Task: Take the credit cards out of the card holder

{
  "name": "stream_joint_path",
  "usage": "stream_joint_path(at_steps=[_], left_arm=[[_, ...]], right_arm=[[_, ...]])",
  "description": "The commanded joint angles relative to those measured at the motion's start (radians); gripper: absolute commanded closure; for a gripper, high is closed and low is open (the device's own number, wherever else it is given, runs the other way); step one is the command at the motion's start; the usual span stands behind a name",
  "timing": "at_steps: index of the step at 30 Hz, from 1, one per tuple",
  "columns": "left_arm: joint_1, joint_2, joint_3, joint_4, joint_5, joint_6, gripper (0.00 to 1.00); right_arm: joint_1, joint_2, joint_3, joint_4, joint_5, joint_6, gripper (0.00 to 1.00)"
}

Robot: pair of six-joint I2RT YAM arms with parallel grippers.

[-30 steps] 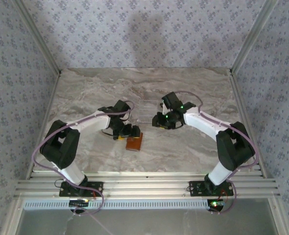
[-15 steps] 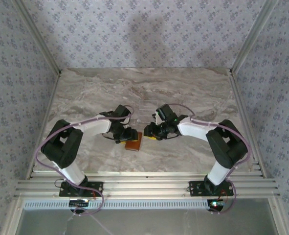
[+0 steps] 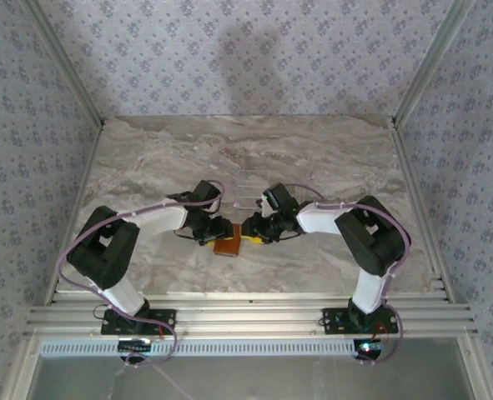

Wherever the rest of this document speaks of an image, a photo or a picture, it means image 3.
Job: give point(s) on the brown leather card holder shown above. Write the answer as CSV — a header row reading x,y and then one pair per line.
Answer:
x,y
227,250

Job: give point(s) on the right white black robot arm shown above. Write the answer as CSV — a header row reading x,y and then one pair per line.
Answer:
x,y
371,237

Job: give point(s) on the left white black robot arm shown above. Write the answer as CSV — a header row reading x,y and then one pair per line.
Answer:
x,y
104,250

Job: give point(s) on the clear acrylic card stand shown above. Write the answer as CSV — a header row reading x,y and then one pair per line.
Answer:
x,y
254,187

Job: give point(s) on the circuit board without lights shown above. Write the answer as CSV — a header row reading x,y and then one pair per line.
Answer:
x,y
135,345

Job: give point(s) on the circuit board with lights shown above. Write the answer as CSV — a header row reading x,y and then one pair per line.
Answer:
x,y
369,348

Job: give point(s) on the aluminium rail beam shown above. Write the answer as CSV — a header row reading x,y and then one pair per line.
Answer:
x,y
250,316

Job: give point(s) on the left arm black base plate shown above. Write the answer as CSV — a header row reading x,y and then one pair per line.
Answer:
x,y
162,323

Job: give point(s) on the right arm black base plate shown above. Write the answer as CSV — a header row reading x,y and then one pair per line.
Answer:
x,y
333,321

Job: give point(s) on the aluminium side rail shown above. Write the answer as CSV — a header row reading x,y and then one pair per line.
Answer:
x,y
419,208
85,171

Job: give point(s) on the aluminium corner post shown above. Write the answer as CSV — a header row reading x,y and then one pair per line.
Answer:
x,y
431,62
68,62

